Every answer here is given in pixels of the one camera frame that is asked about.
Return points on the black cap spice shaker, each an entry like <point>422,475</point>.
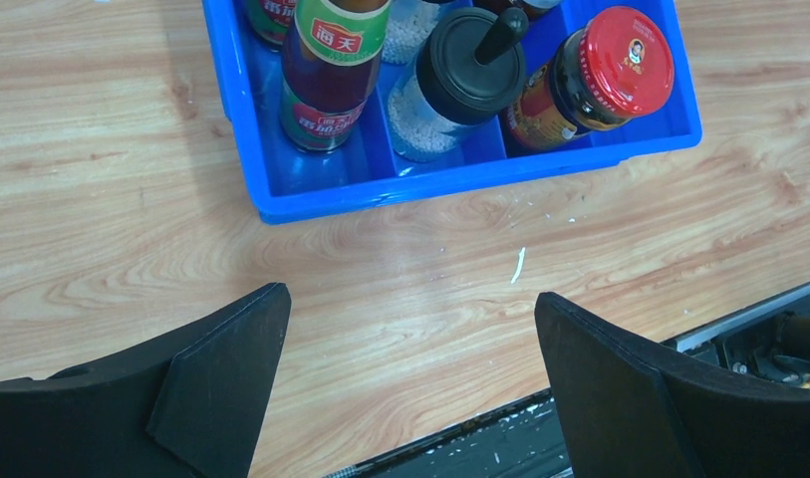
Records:
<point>410,23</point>
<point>470,68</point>

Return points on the sauce bottle yellow cap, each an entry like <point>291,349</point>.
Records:
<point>330,63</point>
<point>270,19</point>

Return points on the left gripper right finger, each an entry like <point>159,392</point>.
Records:
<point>631,407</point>

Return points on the red lid sauce jar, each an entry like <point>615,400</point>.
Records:
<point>617,68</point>

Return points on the blue plastic divided bin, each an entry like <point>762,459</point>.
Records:
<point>285,184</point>

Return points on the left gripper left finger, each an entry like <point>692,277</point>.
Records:
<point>188,403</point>

